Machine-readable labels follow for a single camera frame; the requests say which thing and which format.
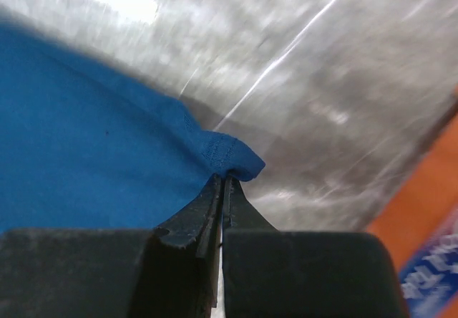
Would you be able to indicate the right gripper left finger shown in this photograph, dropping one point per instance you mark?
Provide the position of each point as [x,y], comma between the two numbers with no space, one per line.
[196,226]

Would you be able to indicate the blue t shirt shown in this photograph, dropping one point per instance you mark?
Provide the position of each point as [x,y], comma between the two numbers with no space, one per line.
[83,146]

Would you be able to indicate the orange plastic basket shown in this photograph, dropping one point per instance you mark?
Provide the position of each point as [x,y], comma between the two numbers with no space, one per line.
[419,228]

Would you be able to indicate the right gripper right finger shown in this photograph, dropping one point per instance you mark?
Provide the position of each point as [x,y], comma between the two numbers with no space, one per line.
[238,212]

